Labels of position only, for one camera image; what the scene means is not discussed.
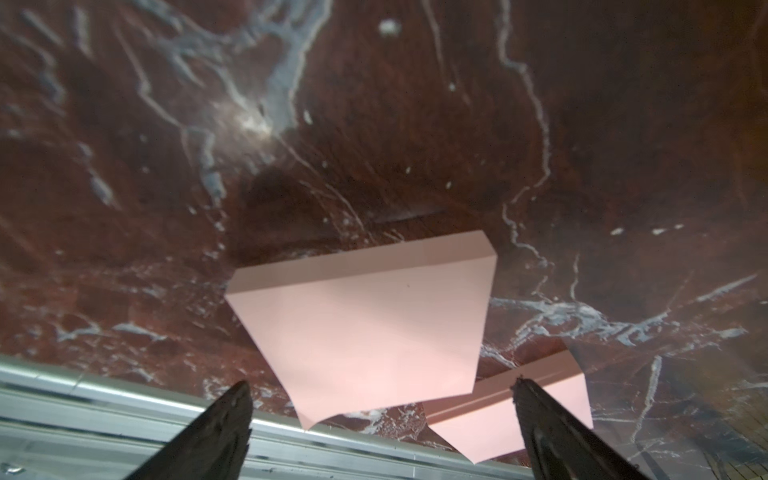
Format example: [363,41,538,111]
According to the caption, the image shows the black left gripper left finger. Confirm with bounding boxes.
[127,381,253,480]

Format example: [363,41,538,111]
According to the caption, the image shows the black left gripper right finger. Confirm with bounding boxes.
[511,377,646,480]

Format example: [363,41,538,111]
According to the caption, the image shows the pink sticky note pad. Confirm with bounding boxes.
[225,231,497,429]
[423,350,594,464]

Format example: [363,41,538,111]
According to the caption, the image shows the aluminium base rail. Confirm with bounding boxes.
[1,356,533,479]

